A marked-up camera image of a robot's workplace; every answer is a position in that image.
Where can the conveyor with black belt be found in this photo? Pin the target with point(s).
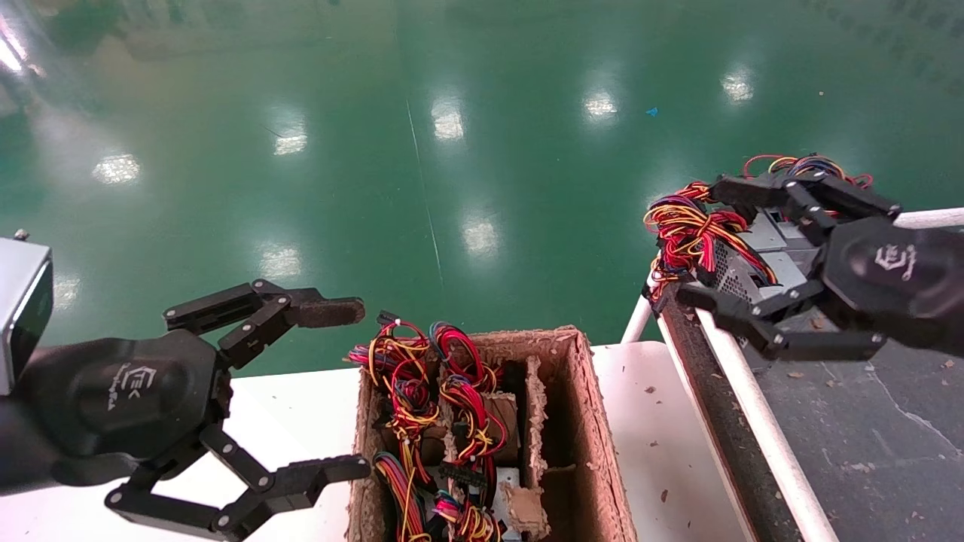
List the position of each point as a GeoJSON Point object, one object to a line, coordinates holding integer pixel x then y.
{"type": "Point", "coordinates": [866, 452]}

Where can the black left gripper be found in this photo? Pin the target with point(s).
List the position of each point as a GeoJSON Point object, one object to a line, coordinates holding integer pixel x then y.
{"type": "Point", "coordinates": [128, 399]}

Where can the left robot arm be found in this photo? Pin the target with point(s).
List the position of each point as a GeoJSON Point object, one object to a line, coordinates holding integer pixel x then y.
{"type": "Point", "coordinates": [7, 452]}

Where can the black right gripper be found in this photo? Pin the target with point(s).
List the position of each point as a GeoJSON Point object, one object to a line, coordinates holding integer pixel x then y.
{"type": "Point", "coordinates": [896, 286]}

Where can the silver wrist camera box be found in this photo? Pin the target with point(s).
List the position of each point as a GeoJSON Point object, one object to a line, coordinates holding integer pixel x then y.
{"type": "Point", "coordinates": [22, 301]}

